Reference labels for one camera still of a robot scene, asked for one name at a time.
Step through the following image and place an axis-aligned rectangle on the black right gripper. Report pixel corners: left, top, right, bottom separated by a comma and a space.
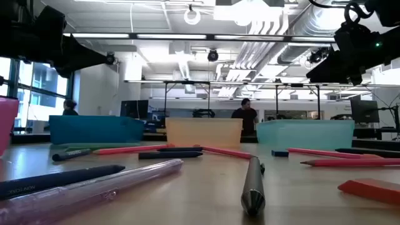
306, 23, 392, 87

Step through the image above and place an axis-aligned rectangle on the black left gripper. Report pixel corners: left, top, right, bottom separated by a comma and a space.
33, 5, 109, 79

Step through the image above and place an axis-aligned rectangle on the pink pencil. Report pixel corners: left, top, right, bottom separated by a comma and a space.
287, 147, 384, 159
193, 144, 256, 159
299, 157, 400, 167
92, 143, 176, 156

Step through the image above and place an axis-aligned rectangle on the blue-grey pen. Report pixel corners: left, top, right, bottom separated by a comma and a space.
51, 148, 92, 163

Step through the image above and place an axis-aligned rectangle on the dark navy marker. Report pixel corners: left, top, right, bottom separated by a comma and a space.
0, 164, 126, 201

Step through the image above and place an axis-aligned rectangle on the red eraser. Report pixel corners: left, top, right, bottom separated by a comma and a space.
337, 177, 400, 206

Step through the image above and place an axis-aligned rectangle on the black ceiling spotlight cluster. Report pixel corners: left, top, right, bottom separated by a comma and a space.
307, 46, 332, 65

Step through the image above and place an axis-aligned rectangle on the black computer monitor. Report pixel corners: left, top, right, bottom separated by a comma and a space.
120, 99, 149, 119
349, 99, 381, 124

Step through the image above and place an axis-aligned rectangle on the person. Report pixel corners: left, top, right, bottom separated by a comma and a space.
62, 99, 79, 116
231, 97, 259, 137

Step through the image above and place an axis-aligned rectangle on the large window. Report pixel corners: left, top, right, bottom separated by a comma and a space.
0, 57, 75, 135

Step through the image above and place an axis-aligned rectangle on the teal translucent plastic bin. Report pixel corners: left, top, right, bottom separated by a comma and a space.
256, 119, 356, 151

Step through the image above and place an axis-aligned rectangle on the blue plastic bin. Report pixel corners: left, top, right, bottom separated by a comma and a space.
49, 114, 145, 145

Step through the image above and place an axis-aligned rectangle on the pink-red plastic bin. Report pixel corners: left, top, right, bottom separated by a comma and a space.
0, 96, 20, 157

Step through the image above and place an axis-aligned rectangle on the long ceiling light strip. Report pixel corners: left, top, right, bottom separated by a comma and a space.
62, 32, 337, 44

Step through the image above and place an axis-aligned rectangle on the pink translucent pen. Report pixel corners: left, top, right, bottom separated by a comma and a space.
0, 158, 184, 225

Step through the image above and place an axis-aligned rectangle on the black silver-tipped click pen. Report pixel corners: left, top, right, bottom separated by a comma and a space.
240, 156, 266, 217

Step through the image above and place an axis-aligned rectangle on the orange translucent plastic bin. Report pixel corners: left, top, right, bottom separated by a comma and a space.
165, 117, 244, 149

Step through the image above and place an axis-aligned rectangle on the black metal gantry frame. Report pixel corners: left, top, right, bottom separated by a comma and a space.
274, 82, 322, 121
164, 80, 212, 119

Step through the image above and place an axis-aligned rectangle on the black aluminium table frame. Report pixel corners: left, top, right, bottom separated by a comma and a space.
11, 132, 400, 151

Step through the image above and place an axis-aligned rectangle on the white ceiling ring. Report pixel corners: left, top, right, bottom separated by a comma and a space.
183, 8, 201, 26

